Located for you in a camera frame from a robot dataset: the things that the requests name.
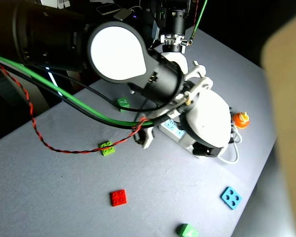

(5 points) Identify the white power strip cord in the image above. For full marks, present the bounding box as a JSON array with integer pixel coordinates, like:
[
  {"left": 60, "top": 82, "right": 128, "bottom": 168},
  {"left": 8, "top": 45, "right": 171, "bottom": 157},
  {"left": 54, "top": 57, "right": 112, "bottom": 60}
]
[{"left": 217, "top": 106, "right": 243, "bottom": 165}]

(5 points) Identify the green cube with number seven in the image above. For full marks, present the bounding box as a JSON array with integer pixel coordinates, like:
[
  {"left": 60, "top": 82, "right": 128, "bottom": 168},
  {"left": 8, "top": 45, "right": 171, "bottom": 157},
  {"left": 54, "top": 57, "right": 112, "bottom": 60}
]
[{"left": 117, "top": 98, "right": 130, "bottom": 113}]

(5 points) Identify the white cabinet panel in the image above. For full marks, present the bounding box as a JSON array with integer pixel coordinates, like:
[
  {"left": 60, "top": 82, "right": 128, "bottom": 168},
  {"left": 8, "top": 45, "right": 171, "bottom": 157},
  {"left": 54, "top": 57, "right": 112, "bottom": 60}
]
[{"left": 54, "top": 0, "right": 72, "bottom": 8}]

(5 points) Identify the red black twisted wire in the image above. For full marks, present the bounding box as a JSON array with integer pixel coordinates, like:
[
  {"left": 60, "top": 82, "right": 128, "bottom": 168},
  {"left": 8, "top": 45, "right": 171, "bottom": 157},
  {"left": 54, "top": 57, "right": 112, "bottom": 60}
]
[
  {"left": 192, "top": 0, "right": 200, "bottom": 38},
  {"left": 0, "top": 58, "right": 150, "bottom": 154}
]

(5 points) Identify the grey hanging adapter box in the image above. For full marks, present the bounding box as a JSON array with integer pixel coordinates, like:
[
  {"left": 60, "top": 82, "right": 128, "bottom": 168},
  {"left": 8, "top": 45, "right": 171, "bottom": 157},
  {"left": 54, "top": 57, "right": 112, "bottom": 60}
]
[{"left": 151, "top": 22, "right": 161, "bottom": 40}]

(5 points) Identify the beige blurred panel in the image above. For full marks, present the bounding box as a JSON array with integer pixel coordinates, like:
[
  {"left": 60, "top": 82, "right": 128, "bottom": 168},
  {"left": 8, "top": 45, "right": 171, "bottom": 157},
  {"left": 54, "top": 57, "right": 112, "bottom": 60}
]
[{"left": 260, "top": 9, "right": 296, "bottom": 237}]

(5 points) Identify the green cube with white letter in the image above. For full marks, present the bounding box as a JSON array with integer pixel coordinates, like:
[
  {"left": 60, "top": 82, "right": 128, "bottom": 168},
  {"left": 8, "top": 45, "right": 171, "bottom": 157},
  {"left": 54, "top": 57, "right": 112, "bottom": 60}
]
[{"left": 175, "top": 223, "right": 199, "bottom": 237}]

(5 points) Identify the dark grey power bank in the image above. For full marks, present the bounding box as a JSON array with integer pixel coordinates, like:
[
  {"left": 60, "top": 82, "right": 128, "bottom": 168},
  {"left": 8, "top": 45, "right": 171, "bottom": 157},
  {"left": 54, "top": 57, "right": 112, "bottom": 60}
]
[{"left": 112, "top": 8, "right": 133, "bottom": 22}]

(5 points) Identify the grey table cloth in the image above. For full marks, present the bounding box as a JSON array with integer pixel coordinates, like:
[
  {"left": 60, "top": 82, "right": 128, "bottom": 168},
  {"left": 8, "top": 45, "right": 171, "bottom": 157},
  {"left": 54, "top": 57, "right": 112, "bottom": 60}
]
[{"left": 0, "top": 27, "right": 296, "bottom": 237}]

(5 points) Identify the lime green building brick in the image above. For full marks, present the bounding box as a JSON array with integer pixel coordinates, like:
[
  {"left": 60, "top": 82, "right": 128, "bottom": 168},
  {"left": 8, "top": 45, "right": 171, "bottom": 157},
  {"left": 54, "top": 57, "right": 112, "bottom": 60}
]
[{"left": 99, "top": 140, "right": 116, "bottom": 157}]

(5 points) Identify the thick black cable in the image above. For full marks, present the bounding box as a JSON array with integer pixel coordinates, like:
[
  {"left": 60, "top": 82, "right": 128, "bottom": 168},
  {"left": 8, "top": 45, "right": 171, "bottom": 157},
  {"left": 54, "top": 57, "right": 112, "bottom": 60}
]
[{"left": 0, "top": 64, "right": 163, "bottom": 130}]

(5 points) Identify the white light strip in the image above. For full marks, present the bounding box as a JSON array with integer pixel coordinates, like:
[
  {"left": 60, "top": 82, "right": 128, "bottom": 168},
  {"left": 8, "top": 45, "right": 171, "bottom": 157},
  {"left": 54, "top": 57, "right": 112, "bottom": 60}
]
[{"left": 44, "top": 66, "right": 64, "bottom": 97}]

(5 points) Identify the black smartphone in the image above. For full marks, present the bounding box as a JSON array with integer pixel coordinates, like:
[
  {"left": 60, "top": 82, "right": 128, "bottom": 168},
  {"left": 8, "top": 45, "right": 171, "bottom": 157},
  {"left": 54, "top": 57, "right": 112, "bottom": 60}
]
[{"left": 96, "top": 2, "right": 122, "bottom": 16}]

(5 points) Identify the green cable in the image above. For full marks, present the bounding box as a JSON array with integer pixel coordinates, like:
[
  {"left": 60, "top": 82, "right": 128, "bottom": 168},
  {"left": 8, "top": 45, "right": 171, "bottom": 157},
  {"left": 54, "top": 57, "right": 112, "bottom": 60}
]
[
  {"left": 0, "top": 52, "right": 155, "bottom": 129},
  {"left": 189, "top": 0, "right": 209, "bottom": 41}
]

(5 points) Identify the red building brick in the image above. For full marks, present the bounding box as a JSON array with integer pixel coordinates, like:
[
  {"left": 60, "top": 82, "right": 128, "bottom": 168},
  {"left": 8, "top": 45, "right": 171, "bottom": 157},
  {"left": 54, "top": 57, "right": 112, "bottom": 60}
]
[{"left": 110, "top": 189, "right": 128, "bottom": 207}]

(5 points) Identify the white power strip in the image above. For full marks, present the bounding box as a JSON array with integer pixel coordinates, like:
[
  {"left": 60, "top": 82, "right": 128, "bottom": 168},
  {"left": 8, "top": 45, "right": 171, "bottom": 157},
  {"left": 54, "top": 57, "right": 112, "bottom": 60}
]
[{"left": 158, "top": 119, "right": 200, "bottom": 159}]

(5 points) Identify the blue four-hole block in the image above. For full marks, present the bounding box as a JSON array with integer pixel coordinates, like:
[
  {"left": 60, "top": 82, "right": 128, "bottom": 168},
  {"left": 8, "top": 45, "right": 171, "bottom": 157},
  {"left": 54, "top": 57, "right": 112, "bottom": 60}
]
[{"left": 220, "top": 186, "right": 243, "bottom": 210}]

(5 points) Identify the orange toy fruit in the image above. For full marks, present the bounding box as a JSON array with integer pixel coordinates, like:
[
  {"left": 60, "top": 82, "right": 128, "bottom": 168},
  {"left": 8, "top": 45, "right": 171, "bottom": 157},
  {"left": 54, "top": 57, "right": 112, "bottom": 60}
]
[{"left": 231, "top": 111, "right": 251, "bottom": 130}]

